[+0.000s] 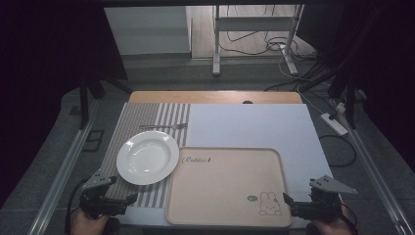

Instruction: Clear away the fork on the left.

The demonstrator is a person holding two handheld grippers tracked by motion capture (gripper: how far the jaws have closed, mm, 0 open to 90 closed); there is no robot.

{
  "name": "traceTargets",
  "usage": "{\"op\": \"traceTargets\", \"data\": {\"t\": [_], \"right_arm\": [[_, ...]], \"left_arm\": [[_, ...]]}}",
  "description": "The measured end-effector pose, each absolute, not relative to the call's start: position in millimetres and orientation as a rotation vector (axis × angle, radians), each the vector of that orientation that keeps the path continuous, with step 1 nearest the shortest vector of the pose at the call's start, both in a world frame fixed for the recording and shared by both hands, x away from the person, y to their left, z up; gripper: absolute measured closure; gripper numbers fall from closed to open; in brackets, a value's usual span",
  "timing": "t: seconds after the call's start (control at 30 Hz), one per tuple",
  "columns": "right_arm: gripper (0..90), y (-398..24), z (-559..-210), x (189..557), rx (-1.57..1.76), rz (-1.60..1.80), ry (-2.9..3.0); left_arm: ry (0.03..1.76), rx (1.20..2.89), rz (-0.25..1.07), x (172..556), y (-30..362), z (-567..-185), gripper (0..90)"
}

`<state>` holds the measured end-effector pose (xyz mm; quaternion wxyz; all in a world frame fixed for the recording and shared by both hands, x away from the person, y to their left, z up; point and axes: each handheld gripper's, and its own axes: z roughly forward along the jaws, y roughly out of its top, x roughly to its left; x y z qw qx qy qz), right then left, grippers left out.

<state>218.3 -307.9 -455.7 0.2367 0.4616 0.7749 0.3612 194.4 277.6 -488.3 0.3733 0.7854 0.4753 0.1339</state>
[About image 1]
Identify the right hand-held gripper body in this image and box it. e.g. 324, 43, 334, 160
291, 174, 359, 224

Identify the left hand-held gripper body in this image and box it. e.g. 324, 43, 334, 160
78, 168, 129, 219

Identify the person's right hand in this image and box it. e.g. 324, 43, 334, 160
308, 209, 356, 235

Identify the person's left hand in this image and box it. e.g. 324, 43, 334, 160
69, 209, 112, 235

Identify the white round plate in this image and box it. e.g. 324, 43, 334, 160
115, 130, 180, 187

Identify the dark floor socket plate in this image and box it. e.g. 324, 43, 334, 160
81, 129, 106, 153

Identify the white power strip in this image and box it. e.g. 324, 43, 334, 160
319, 112, 349, 137

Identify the beige tray with rabbit print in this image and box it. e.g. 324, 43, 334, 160
165, 146, 294, 228

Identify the grey striped placemat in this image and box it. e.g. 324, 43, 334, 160
99, 102, 192, 210

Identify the metal fork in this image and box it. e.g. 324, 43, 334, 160
139, 122, 189, 130

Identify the black metal stand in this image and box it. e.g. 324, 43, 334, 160
327, 48, 368, 130
77, 48, 133, 131

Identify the wooden table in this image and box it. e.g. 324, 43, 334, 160
127, 90, 303, 105

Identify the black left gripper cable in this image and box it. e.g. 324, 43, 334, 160
64, 176, 91, 235

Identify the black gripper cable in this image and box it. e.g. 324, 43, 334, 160
339, 201, 359, 231
64, 176, 91, 235

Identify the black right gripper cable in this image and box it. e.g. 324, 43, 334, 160
339, 201, 359, 231

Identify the aluminium rail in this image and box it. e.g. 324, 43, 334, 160
26, 97, 99, 235
332, 97, 415, 235

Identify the black looped floor cable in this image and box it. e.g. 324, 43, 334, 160
318, 133, 357, 168

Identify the tangle of floor cables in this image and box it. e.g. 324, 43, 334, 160
217, 4, 331, 92

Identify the white metal desk frame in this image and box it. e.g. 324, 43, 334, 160
211, 4, 305, 78

